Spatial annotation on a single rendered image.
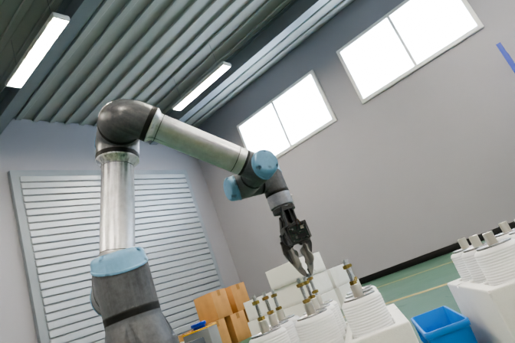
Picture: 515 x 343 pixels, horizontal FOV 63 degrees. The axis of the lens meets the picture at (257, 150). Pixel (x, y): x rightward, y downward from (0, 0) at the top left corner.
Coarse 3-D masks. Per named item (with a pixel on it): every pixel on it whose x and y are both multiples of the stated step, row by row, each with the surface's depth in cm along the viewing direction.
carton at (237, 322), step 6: (240, 312) 483; (228, 318) 472; (234, 318) 473; (240, 318) 479; (246, 318) 486; (228, 324) 471; (234, 324) 469; (240, 324) 475; (246, 324) 482; (228, 330) 471; (234, 330) 466; (240, 330) 471; (246, 330) 477; (234, 336) 466; (240, 336) 467; (246, 336) 473; (234, 342) 465
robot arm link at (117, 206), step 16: (96, 144) 115; (112, 144) 111; (128, 144) 113; (96, 160) 113; (112, 160) 111; (128, 160) 113; (112, 176) 110; (128, 176) 112; (112, 192) 108; (128, 192) 110; (112, 208) 106; (128, 208) 108; (112, 224) 104; (128, 224) 106; (112, 240) 102; (128, 240) 104; (96, 304) 94
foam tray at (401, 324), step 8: (392, 304) 122; (392, 312) 106; (400, 312) 101; (392, 320) 98; (400, 320) 91; (344, 328) 112; (384, 328) 89; (392, 328) 87; (400, 328) 87; (408, 328) 86; (344, 336) 100; (352, 336) 96; (368, 336) 88; (376, 336) 87; (384, 336) 87; (392, 336) 87; (400, 336) 86; (408, 336) 86
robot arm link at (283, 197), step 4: (280, 192) 127; (284, 192) 127; (288, 192) 128; (272, 196) 127; (276, 196) 126; (280, 196) 126; (284, 196) 127; (288, 196) 127; (292, 196) 130; (268, 200) 128; (272, 200) 127; (276, 200) 126; (280, 200) 126; (284, 200) 126; (288, 200) 126; (292, 200) 128; (268, 204) 129; (272, 204) 127; (276, 204) 126; (280, 204) 126; (284, 204) 126; (272, 208) 127; (276, 208) 127
